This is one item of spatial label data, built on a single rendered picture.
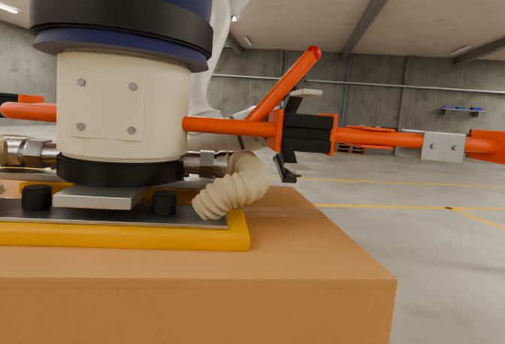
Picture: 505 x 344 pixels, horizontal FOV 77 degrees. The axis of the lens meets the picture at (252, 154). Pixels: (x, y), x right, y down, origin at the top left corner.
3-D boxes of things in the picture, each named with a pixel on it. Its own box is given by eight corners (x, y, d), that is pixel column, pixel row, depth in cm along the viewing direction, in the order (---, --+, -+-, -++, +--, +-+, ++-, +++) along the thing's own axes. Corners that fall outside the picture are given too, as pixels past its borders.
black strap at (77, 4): (-20, 15, 32) (-21, -28, 31) (79, 56, 55) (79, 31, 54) (210, 39, 34) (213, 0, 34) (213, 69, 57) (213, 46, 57)
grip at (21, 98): (-24, 116, 63) (-25, 90, 62) (4, 116, 71) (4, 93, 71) (22, 119, 64) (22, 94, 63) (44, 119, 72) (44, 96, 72)
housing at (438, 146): (421, 161, 47) (425, 130, 47) (395, 155, 54) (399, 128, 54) (464, 164, 48) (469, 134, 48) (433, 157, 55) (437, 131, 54)
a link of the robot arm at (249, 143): (298, 140, 76) (246, 158, 74) (282, 135, 91) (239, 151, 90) (284, 96, 74) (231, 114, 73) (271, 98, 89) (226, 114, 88)
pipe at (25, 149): (-87, 201, 32) (-90, 144, 31) (44, 163, 57) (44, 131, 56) (250, 215, 36) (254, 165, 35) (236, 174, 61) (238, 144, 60)
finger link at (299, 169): (283, 162, 54) (283, 167, 54) (294, 169, 47) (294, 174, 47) (300, 163, 55) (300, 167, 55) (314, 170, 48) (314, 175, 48)
